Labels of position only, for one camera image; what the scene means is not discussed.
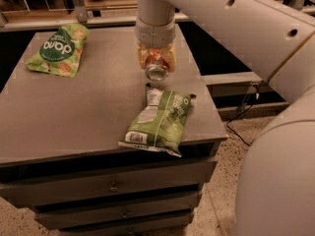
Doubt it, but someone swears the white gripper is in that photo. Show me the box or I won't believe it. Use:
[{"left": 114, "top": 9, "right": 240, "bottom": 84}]
[{"left": 135, "top": 17, "right": 176, "bottom": 72}]

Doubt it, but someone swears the red coke can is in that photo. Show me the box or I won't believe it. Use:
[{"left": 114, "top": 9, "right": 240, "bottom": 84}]
[{"left": 145, "top": 49, "right": 169, "bottom": 81}]

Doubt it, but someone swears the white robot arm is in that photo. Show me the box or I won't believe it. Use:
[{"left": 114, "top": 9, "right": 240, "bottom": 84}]
[{"left": 136, "top": 0, "right": 315, "bottom": 236}]

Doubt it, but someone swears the green jalapeno chip bag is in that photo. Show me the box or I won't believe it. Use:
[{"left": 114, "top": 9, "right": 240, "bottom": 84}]
[{"left": 118, "top": 84, "right": 196, "bottom": 157}]

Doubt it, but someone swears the green apple chip bag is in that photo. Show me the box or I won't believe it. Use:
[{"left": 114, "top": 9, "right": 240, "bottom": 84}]
[{"left": 26, "top": 24, "right": 90, "bottom": 78}]

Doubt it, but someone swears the grey drawer cabinet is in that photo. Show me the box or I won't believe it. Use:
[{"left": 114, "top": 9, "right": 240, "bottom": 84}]
[{"left": 0, "top": 28, "right": 227, "bottom": 236}]

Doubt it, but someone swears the black power cable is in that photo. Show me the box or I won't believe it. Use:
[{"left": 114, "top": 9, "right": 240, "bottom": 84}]
[{"left": 225, "top": 82, "right": 264, "bottom": 148}]

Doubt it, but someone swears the metal railing frame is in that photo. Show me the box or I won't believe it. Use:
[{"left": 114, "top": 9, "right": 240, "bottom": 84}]
[{"left": 0, "top": 0, "right": 315, "bottom": 33}]

